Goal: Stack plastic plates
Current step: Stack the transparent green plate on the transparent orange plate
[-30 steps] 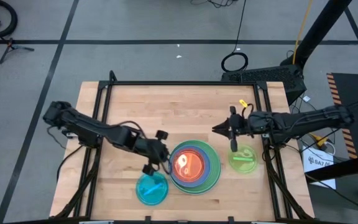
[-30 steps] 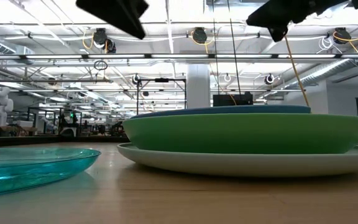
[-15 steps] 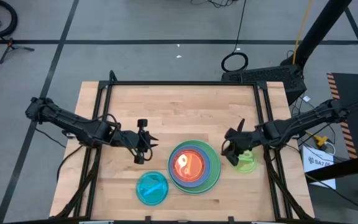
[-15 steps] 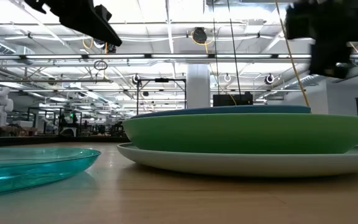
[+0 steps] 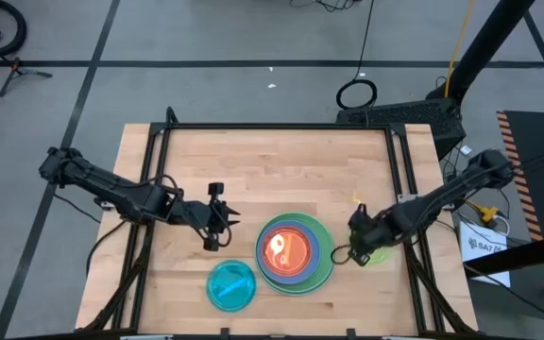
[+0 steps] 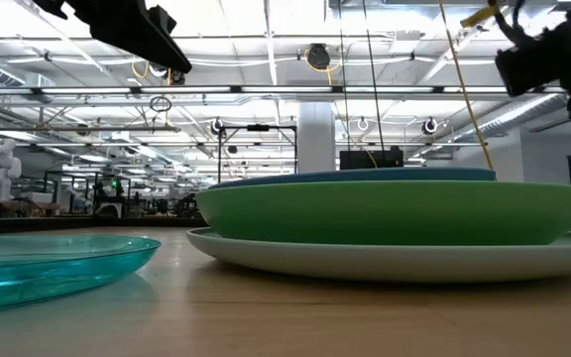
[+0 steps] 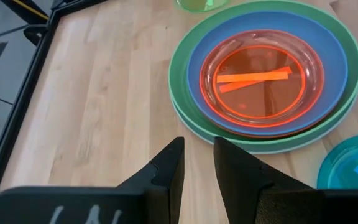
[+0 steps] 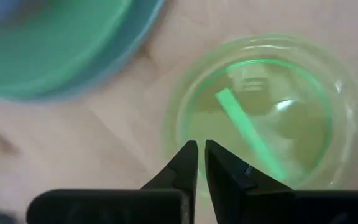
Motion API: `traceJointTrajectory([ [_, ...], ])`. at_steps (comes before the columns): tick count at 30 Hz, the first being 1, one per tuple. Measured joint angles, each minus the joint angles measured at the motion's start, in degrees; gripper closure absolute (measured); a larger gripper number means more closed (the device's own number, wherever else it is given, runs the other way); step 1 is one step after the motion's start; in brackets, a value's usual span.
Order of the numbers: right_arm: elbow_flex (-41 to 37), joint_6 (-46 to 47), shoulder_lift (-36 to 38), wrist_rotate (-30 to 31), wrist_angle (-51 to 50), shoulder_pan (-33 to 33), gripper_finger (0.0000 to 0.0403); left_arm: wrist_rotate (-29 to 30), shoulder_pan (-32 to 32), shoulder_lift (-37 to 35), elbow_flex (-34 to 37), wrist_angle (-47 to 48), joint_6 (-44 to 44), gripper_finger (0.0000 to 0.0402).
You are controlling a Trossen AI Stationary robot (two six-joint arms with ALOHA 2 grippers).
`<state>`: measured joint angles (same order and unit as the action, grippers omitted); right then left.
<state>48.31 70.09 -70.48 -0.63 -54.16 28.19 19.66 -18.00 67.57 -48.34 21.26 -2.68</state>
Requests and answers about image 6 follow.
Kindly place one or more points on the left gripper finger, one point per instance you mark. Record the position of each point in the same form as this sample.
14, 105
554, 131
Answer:
127, 27
164, 20

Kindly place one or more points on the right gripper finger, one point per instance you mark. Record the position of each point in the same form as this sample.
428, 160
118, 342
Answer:
531, 64

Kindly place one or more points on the blue plastic plate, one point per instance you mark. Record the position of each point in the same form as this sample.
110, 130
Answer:
365, 175

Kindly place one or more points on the green plastic plate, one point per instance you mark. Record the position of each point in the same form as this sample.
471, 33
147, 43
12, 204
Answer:
389, 213

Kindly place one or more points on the long ceiling light bar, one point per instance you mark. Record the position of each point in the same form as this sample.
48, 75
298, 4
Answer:
285, 89

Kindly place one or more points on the white humanoid robot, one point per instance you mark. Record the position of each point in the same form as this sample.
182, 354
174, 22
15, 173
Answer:
0, 168

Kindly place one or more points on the white building column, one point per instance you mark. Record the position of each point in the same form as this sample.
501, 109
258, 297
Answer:
315, 139

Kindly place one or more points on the cyan translucent small plate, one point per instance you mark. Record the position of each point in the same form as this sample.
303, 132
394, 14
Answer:
42, 268

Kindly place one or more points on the pale green large plate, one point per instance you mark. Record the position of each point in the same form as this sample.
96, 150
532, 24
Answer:
365, 263

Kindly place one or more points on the silver ceiling duct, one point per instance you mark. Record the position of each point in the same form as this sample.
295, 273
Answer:
513, 116

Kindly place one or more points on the black frame rig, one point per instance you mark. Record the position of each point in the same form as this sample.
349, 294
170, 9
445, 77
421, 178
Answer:
258, 127

